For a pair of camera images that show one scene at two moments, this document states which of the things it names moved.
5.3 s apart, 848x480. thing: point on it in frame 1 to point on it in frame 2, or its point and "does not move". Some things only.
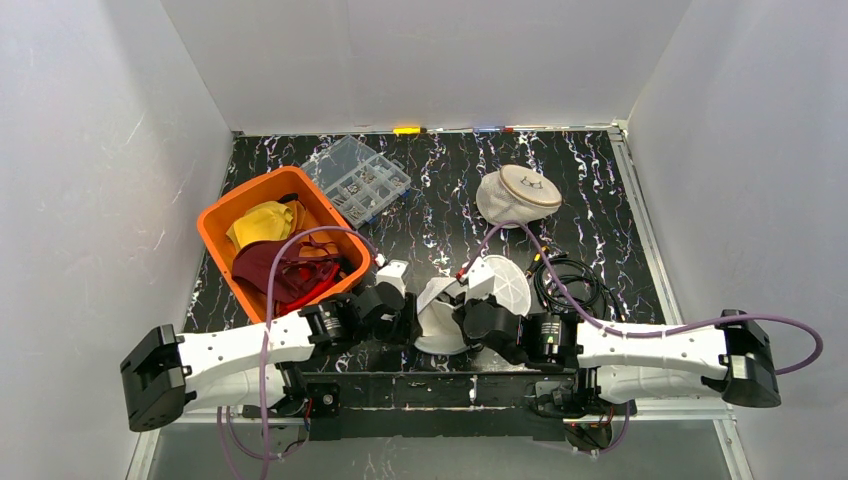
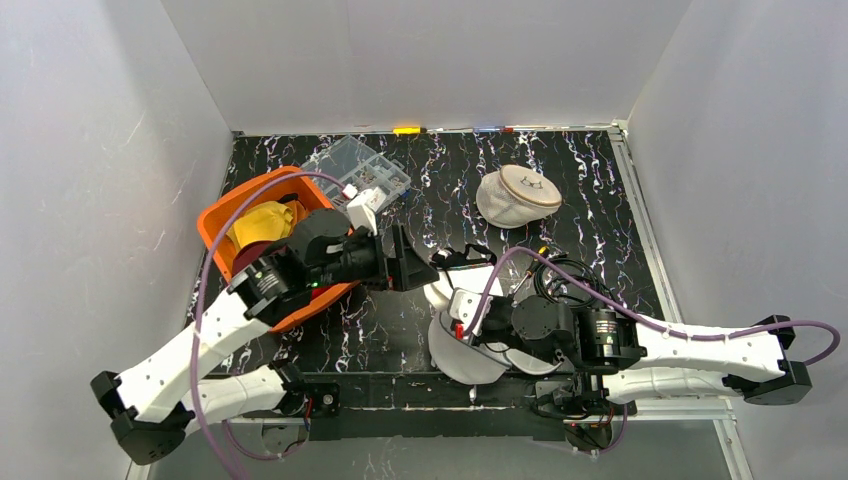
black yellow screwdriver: x=537 y=260 does not move
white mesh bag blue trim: x=511 y=286 to x=465 y=360
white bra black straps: x=439 y=334 to x=469 y=270
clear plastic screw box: x=362 y=182 does not move
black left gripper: x=407 y=327 to x=386 y=263
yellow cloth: x=265 y=220 does not move
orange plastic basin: x=324 y=207 does not move
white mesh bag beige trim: x=516 y=193 does not move
